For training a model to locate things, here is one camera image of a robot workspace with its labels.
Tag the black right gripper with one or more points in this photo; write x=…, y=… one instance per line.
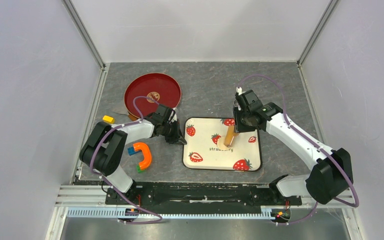
x=240, y=128

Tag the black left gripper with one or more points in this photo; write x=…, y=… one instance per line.
x=177, y=138

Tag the wooden dough roller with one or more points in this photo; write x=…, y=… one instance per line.
x=230, y=136

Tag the white strawberry enamel tray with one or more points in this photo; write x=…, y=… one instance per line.
x=201, y=151

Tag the small dough ball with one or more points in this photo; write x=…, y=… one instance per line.
x=221, y=144

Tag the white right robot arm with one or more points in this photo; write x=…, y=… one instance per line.
x=330, y=170

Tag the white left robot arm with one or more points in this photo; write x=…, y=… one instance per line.
x=102, y=152

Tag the orange horseshoe magnet toy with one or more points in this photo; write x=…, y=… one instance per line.
x=141, y=148

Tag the round red lacquer tray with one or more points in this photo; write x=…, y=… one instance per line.
x=143, y=93

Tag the small yellow block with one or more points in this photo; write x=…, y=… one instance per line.
x=108, y=119

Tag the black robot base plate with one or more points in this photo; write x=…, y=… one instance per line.
x=207, y=198

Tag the white slotted cable duct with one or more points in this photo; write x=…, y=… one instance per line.
x=133, y=214

